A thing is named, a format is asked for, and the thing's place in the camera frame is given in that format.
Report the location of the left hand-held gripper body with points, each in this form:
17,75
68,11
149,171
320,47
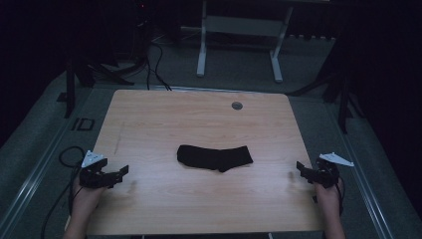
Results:
96,179

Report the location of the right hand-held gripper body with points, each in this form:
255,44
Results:
326,174

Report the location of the person's left hand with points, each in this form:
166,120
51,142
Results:
86,199

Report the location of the person's right hand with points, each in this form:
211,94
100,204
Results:
328,199

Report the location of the black metal stand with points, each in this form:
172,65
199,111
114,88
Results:
69,89
343,106

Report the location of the grey round table grommet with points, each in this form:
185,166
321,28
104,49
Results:
237,106

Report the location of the white metal desk frame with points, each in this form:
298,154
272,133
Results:
239,26

